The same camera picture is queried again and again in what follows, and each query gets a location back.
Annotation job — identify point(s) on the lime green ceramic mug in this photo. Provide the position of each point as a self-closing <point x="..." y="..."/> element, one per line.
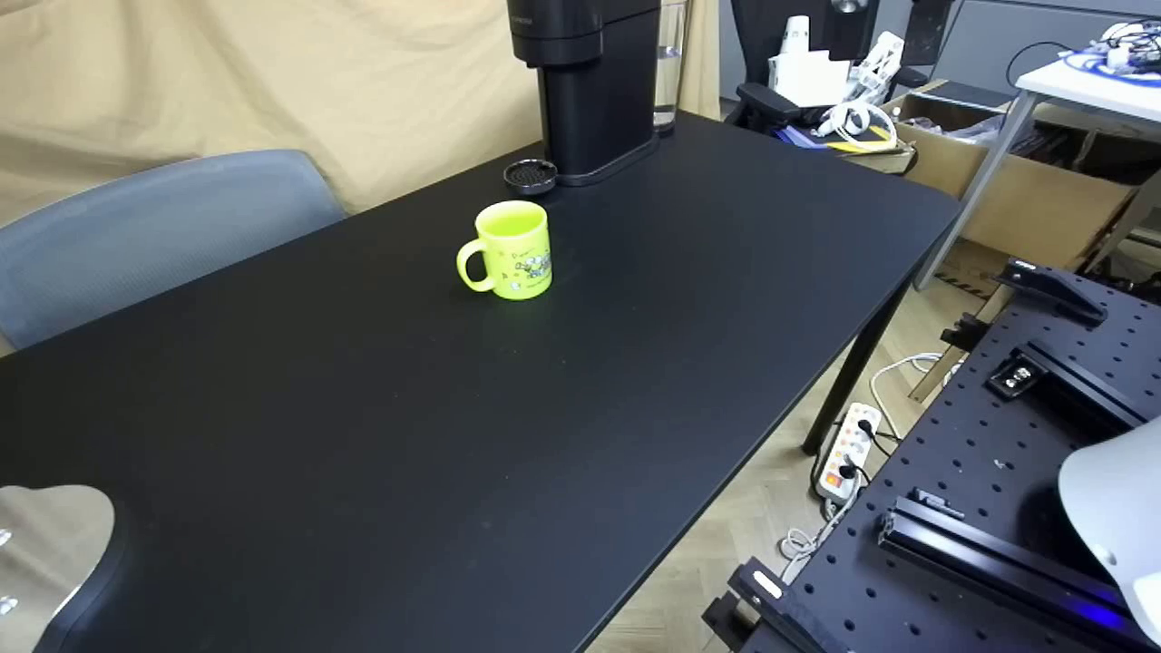
<point x="509" y="252"/>

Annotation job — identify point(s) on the white robot base shell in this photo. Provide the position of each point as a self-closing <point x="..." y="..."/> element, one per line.
<point x="1112" y="495"/>

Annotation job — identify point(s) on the black round drip tray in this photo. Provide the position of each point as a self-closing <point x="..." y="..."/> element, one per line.
<point x="530" y="175"/>

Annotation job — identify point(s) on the black table leg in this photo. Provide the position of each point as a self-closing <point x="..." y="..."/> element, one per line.
<point x="852" y="372"/>

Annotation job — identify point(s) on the white power strip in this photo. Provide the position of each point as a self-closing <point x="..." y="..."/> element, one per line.
<point x="847" y="452"/>

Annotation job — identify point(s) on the beige fabric backdrop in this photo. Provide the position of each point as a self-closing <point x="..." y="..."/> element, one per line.
<point x="386" y="94"/>

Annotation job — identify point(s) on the black perforated breadboard table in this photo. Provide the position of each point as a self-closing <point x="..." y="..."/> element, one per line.
<point x="1049" y="376"/>

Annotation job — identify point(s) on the cardboard box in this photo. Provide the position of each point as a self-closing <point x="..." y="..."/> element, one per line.
<point x="1040" y="210"/>

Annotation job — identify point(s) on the grey chair backrest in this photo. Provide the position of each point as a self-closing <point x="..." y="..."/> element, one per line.
<point x="146" y="234"/>

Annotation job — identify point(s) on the white side table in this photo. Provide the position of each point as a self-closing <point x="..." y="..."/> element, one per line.
<point x="1049" y="84"/>

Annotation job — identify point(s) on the white box with cables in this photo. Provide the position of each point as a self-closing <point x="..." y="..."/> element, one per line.
<point x="845" y="90"/>

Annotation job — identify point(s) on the black aluminium rail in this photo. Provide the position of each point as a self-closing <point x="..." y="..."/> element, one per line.
<point x="1008" y="569"/>

